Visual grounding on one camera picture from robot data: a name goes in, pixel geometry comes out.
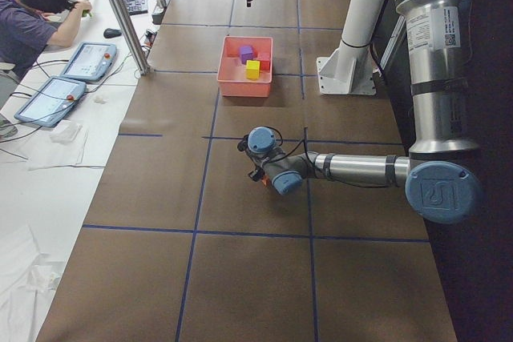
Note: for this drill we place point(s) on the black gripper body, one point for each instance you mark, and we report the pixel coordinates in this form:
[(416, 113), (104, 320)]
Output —
[(254, 175)]

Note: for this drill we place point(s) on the orange foam cube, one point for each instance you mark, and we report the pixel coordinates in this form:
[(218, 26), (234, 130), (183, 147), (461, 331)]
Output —
[(265, 180)]

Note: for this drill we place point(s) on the purple foam cube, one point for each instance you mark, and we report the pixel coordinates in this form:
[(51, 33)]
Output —
[(246, 53)]

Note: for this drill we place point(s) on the yellow foam cube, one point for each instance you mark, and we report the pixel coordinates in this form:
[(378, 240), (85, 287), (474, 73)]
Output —
[(252, 69)]

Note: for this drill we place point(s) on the pink foam cube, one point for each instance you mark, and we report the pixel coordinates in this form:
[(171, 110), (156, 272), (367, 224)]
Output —
[(264, 58)]

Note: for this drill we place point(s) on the pink plastic bin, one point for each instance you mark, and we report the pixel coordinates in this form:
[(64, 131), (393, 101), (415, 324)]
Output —
[(231, 72)]

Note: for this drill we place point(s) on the black computer mouse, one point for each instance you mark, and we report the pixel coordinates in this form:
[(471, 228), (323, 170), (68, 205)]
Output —
[(111, 33)]

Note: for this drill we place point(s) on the green plastic tool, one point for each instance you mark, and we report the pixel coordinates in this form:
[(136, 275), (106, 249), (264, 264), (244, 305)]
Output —
[(87, 14)]

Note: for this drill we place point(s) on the upper teach pendant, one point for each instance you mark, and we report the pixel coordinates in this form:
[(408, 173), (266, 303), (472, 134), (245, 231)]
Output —
[(90, 62)]

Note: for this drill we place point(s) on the teach pendant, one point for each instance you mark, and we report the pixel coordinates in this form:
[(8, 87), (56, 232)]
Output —
[(90, 62), (51, 102)]

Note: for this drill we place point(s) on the lower teach pendant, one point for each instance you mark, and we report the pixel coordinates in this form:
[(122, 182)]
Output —
[(51, 102)]

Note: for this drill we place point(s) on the seated person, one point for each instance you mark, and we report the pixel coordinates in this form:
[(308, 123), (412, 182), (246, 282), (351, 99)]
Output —
[(29, 26)]

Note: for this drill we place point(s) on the aluminium frame post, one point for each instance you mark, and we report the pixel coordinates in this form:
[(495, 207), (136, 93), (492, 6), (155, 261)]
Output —
[(131, 38)]

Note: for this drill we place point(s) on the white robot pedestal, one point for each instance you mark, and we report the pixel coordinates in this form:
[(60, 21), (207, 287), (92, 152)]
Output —
[(349, 69)]

